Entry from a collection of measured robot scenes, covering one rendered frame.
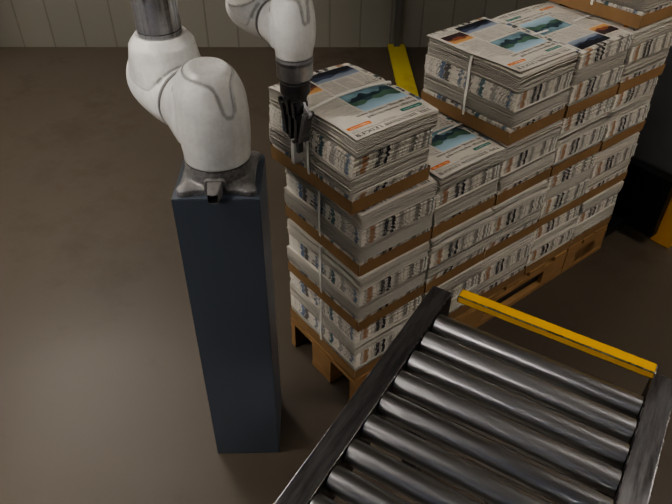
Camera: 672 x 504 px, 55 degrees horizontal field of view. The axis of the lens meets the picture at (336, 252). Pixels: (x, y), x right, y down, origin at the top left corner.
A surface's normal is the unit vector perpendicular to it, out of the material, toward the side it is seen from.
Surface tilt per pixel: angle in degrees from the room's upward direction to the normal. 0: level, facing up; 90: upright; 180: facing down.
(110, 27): 90
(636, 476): 0
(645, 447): 0
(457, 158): 1
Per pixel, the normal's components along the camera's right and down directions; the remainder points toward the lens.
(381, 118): 0.07, -0.76
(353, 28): 0.03, 0.64
